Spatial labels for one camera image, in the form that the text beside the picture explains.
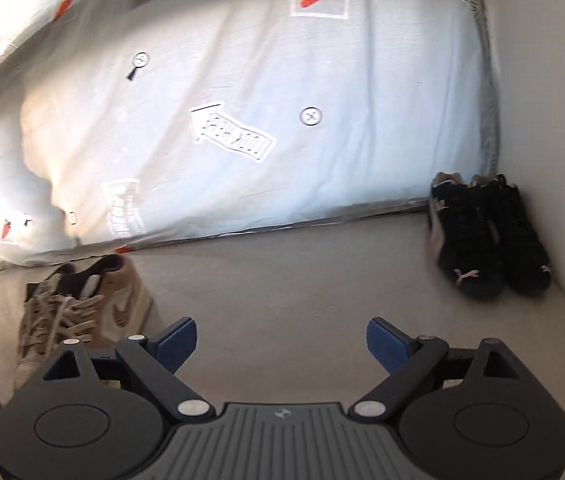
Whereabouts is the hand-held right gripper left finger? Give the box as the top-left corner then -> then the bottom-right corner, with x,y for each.
42,316 -> 213,418

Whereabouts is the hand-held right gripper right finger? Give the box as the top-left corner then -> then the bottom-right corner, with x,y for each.
355,316 -> 529,418

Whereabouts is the brown suede sneaker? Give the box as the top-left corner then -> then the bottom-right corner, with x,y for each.
15,254 -> 156,392

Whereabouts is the black and tan sneaker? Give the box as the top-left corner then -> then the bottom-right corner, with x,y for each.
427,171 -> 507,301
482,174 -> 554,291

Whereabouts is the white printed bed sheet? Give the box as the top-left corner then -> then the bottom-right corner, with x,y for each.
0,0 -> 502,283

